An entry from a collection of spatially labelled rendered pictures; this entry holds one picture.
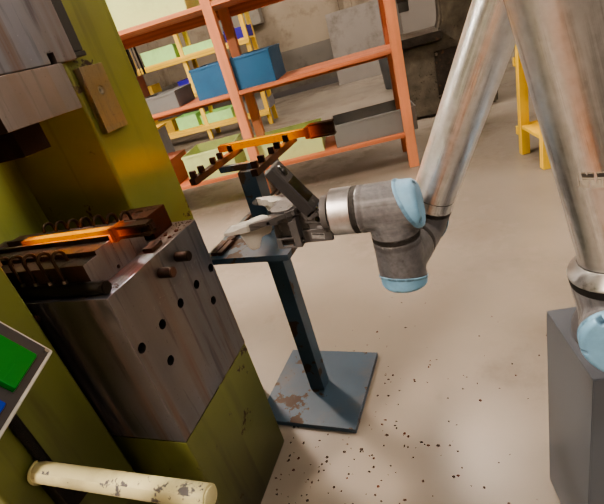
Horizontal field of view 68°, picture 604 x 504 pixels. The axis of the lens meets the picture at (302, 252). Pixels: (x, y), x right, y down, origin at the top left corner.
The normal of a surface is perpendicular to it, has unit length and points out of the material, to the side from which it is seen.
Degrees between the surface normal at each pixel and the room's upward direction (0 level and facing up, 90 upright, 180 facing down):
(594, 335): 95
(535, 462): 0
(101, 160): 90
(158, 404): 90
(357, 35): 77
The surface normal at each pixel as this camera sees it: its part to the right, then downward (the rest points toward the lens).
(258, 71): -0.14, 0.48
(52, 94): 0.92, -0.08
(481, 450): -0.26, -0.86
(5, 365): 0.70, -0.68
